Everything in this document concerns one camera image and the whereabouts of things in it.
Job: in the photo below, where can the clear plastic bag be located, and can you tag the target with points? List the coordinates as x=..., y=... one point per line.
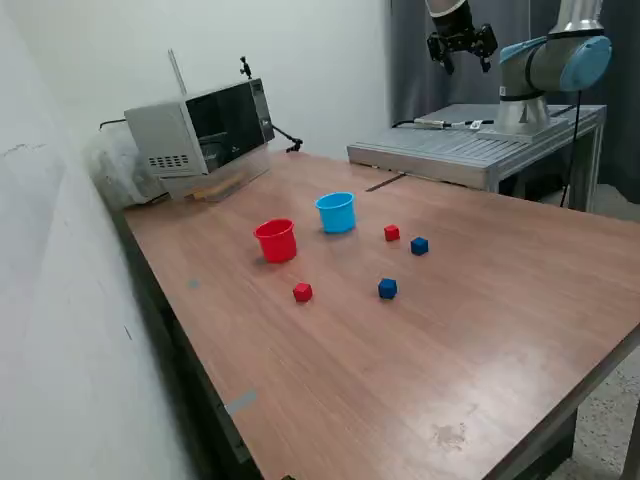
x=115, y=170

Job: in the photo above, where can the silver microwave oven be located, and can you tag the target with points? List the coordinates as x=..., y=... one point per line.
x=165, y=135

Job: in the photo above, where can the blue cube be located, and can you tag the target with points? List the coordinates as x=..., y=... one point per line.
x=419, y=246
x=387, y=289

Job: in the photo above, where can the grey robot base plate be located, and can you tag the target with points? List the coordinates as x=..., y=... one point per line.
x=500, y=134

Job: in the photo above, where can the red cube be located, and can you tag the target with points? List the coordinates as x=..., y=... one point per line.
x=302, y=293
x=392, y=233

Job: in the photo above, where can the long grey tape strip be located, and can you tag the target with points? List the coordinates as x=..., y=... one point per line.
x=241, y=402

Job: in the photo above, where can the red plastic cup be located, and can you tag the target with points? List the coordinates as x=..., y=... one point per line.
x=277, y=247

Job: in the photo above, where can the aluminium robot stand table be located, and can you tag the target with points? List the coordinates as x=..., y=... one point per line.
x=435, y=145

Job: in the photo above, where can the blue plastic cup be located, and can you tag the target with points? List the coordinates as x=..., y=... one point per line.
x=337, y=220

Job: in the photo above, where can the small tape patch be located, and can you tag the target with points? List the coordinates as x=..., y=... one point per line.
x=260, y=261
x=193, y=283

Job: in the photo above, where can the thin metal rod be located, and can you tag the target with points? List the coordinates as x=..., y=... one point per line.
x=177, y=72

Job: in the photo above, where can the yellow wooden strips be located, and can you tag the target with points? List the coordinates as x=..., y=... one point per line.
x=205, y=192

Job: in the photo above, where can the silver blue-jointed robot arm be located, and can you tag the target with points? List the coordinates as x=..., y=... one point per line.
x=535, y=65

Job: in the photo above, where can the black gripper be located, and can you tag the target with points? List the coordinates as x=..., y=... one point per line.
x=452, y=30

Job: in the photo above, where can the small black camera mount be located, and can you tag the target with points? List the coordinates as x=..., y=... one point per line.
x=245, y=67

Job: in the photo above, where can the dark metal strip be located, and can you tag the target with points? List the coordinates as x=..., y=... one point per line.
x=382, y=184

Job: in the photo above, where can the dark grey curtain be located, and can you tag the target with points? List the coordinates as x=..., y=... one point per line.
x=415, y=75

